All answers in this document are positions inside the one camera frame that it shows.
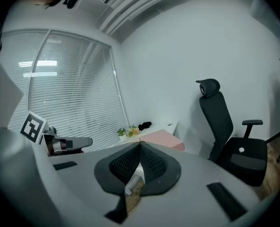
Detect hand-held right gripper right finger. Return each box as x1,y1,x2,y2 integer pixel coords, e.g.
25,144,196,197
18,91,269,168
140,142,182,197

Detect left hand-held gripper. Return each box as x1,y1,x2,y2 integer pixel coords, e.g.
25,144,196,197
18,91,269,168
20,111,93,156

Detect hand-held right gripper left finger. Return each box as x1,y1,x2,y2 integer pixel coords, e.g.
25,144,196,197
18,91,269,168
94,142,141,224

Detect pink file box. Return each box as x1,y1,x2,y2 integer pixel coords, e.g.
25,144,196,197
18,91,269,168
140,129,184,152

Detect white window blinds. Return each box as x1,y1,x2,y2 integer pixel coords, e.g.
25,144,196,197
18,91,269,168
0,29,131,154

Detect yellow flower bouquet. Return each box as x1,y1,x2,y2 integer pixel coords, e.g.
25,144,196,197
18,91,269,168
127,124,140,138

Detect black cloth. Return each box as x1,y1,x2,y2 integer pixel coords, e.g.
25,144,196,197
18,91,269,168
138,121,152,131

